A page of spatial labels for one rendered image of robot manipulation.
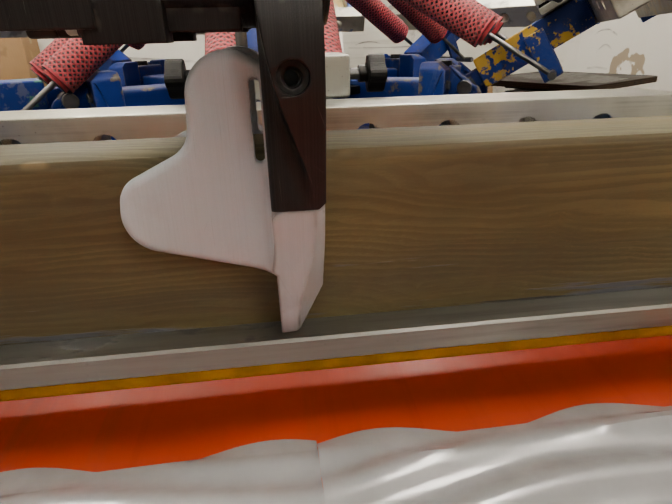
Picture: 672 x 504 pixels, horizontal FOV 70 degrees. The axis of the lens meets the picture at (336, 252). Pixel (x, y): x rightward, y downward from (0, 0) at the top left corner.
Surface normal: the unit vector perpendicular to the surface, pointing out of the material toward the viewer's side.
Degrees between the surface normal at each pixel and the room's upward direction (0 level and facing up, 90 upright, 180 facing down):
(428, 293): 90
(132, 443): 0
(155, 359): 90
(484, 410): 0
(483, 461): 31
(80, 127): 90
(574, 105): 90
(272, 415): 0
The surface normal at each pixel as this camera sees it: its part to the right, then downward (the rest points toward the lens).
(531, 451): 0.04, -0.77
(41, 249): 0.13, 0.41
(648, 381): -0.02, -0.91
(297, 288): 0.14, 0.64
